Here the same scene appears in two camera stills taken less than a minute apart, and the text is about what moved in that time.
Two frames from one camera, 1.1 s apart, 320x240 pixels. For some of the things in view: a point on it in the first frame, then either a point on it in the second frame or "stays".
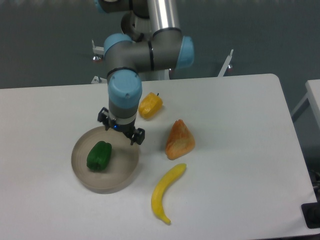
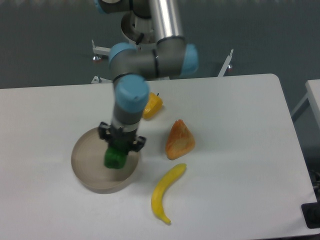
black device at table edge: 311,213 stays
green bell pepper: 98,157 → 115,157
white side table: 313,95 stays
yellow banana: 157,197 stays
